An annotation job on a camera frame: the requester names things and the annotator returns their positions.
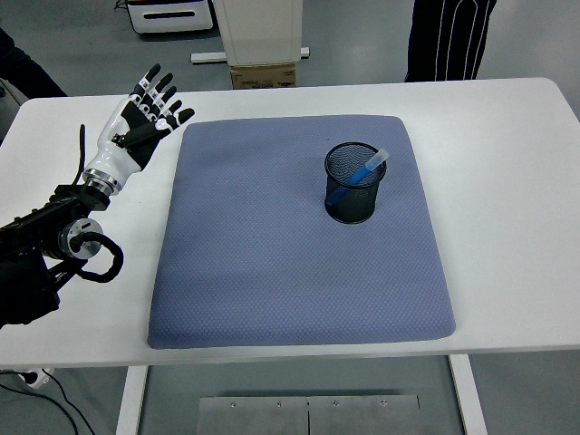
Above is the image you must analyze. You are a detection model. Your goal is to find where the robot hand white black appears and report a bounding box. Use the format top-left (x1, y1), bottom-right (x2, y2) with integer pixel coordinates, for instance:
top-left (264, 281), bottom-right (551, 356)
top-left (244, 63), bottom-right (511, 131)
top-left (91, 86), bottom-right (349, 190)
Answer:
top-left (85, 63), bottom-right (196, 185)

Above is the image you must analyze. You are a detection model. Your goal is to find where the cardboard box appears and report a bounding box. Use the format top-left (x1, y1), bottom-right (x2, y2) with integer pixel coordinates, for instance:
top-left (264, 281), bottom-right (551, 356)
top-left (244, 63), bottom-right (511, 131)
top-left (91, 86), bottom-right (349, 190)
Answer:
top-left (229, 63), bottom-right (299, 91)

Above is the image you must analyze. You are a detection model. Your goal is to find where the blue marker with clear cap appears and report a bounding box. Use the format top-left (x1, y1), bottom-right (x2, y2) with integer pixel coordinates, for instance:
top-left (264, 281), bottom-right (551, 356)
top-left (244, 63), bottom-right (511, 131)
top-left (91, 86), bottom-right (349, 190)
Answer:
top-left (326, 148), bottom-right (391, 208)

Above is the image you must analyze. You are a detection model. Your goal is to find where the black floor cable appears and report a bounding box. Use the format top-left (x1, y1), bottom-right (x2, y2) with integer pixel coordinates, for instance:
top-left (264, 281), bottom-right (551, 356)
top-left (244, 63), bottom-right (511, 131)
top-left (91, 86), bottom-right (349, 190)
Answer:
top-left (0, 370), bottom-right (99, 435)

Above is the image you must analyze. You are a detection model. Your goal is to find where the person in striped dark trousers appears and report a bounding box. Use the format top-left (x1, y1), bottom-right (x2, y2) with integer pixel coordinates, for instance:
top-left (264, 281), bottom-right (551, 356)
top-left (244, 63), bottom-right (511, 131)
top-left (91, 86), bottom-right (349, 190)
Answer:
top-left (404, 0), bottom-right (498, 83)

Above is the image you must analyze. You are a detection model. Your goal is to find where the white upright panel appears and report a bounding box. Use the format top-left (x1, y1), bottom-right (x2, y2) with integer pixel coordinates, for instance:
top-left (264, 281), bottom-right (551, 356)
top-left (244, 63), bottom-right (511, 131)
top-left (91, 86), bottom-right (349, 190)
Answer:
top-left (216, 0), bottom-right (305, 66)

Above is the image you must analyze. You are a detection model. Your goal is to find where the white appliance with black slot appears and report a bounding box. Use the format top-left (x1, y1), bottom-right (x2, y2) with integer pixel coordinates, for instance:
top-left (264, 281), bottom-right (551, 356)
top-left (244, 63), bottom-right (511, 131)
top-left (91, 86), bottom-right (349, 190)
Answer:
top-left (125, 0), bottom-right (217, 35)

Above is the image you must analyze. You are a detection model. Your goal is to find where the white power strip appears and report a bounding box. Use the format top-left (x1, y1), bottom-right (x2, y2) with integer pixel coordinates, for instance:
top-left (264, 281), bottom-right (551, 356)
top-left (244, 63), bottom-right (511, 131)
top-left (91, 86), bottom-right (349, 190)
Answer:
top-left (17, 367), bottom-right (55, 390)

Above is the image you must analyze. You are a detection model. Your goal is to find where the person in plain dark trousers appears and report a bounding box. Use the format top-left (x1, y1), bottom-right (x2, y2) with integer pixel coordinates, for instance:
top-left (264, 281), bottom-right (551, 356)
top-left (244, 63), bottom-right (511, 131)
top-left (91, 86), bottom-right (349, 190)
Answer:
top-left (0, 26), bottom-right (69, 99)

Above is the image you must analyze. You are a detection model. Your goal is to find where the black mesh pen holder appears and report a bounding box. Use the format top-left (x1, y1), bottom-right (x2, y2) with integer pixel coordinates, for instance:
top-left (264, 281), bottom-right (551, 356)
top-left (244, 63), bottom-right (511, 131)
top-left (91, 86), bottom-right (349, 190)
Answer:
top-left (323, 140), bottom-right (388, 225)

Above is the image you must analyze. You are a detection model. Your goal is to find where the blue-grey textured mat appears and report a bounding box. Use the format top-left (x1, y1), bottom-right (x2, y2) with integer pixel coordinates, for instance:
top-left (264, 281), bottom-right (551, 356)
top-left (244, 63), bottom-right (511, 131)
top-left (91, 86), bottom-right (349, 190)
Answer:
top-left (147, 115), bottom-right (457, 351)

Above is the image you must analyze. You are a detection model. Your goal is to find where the white table leg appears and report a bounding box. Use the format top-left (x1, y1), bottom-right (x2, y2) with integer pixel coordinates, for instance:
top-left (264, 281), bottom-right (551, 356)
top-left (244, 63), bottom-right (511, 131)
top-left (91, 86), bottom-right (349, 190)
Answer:
top-left (115, 364), bottom-right (150, 435)
top-left (448, 354), bottom-right (489, 435)

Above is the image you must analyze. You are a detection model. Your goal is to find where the white base foot bar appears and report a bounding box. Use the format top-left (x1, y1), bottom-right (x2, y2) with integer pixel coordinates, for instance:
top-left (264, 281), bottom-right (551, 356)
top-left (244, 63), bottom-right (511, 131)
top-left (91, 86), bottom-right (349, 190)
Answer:
top-left (189, 46), bottom-right (312, 64)

